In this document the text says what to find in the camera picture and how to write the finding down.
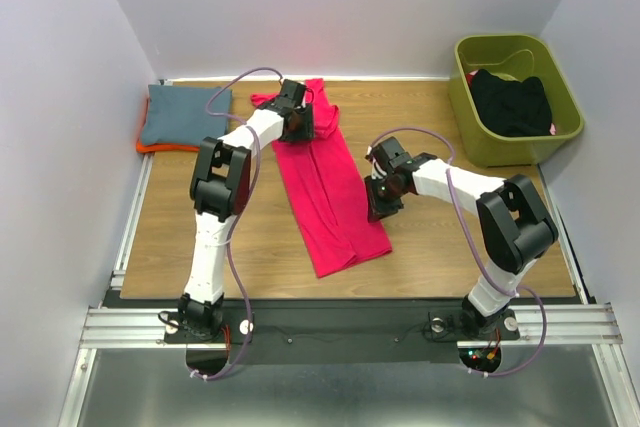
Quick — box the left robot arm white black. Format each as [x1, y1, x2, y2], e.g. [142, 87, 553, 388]
[176, 79, 314, 341]

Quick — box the black t shirt in bin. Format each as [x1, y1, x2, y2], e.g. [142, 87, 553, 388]
[466, 69, 556, 138]

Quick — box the folded orange t shirt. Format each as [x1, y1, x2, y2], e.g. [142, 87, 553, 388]
[136, 97, 218, 154]

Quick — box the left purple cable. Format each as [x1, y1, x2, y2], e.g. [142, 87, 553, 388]
[188, 66, 285, 382]

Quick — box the pink red t shirt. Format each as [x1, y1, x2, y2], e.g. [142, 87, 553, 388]
[272, 78, 392, 278]

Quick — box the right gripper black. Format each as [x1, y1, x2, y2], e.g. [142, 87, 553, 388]
[363, 173, 406, 222]

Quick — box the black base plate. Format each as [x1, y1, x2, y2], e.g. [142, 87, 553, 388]
[158, 299, 520, 365]

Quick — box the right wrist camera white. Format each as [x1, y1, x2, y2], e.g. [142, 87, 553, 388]
[365, 146, 386, 179]

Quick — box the folded blue grey t shirt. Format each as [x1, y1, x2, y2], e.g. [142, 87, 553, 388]
[136, 84, 232, 153]

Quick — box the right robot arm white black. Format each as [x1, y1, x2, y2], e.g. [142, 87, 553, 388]
[364, 137, 558, 337]

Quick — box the olive green plastic bin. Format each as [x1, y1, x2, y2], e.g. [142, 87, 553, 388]
[449, 34, 584, 167]

